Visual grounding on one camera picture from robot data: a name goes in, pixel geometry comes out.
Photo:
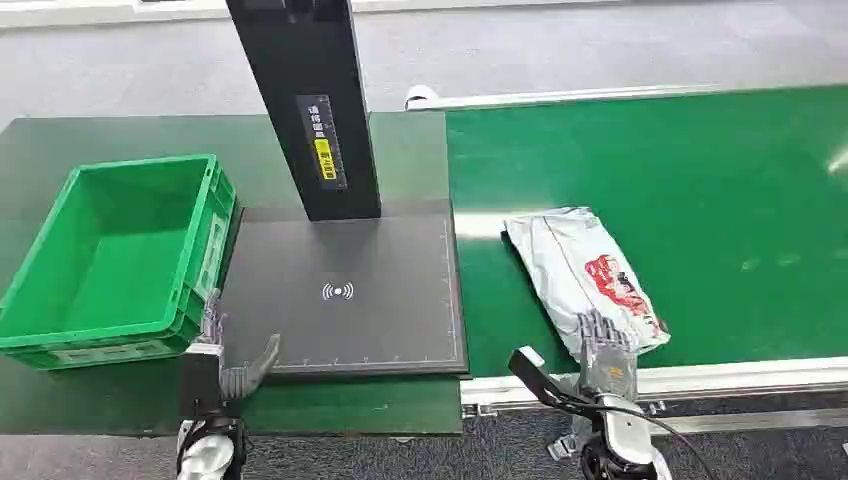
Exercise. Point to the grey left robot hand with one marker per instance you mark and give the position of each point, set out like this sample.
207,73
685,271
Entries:
199,384

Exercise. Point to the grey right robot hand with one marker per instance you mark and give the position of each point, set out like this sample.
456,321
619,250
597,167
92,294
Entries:
609,371

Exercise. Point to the grey plastic mailer parcel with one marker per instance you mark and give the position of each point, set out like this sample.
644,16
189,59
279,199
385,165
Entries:
570,265

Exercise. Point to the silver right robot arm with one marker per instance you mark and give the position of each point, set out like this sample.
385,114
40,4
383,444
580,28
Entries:
623,437

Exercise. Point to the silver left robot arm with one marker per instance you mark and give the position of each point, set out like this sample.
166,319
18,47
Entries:
206,457

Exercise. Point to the green plastic crate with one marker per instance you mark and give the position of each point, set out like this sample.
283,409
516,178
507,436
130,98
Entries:
126,265

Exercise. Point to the green conveyor belt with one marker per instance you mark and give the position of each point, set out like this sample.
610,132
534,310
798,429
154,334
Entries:
715,218

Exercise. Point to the label strip with yellow sticker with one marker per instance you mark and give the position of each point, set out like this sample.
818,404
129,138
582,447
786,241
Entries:
322,142

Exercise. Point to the black scanner column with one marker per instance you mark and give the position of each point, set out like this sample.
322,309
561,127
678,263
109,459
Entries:
291,60

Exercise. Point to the silver conveyor side rail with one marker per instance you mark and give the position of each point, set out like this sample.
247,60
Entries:
742,381

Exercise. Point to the black scanner base plate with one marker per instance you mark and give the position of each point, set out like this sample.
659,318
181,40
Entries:
391,311

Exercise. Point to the white conveyor side rail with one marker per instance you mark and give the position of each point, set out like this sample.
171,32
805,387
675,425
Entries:
563,98

